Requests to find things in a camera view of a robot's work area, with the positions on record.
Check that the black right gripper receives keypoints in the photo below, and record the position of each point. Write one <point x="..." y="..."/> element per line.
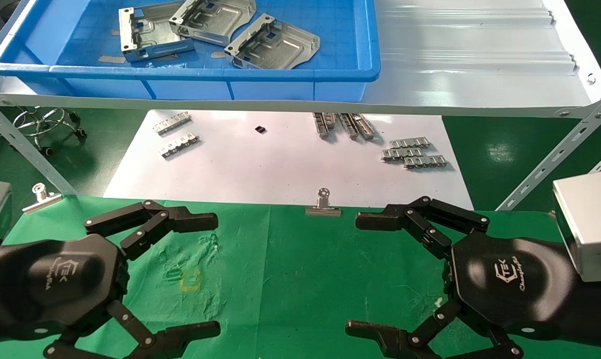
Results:
<point x="509" y="284"/>

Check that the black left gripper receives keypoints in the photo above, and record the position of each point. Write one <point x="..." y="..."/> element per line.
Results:
<point x="56" y="284"/>

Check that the sheet metal bracket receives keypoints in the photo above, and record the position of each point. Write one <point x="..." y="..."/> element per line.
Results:
<point x="150" y="35"/>
<point x="220" y="20"/>
<point x="280" y="50"/>

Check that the silver binder clip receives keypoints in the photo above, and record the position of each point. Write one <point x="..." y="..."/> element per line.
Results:
<point x="43" y="202"/>
<point x="323" y="211"/>

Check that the green cloth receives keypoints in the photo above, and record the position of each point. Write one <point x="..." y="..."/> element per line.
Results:
<point x="290" y="279"/>

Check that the tiny black block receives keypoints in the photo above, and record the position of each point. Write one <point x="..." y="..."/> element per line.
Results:
<point x="261" y="129"/>

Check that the black stool with chrome base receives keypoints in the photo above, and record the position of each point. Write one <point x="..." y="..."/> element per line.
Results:
<point x="74" y="118"/>

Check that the blue plastic bin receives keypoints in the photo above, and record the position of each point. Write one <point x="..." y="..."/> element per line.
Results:
<point x="205" y="75"/>

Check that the small notched metal rail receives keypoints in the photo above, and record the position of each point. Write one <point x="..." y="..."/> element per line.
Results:
<point x="320" y="125"/>
<point x="179" y="145"/>
<point x="425" y="162"/>
<point x="402" y="154"/>
<point x="409" y="143"/>
<point x="349" y="125"/>
<point x="172" y="122"/>
<point x="365" y="125"/>
<point x="331" y="120"/>

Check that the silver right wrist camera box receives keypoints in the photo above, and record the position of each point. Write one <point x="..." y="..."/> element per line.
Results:
<point x="587" y="224"/>

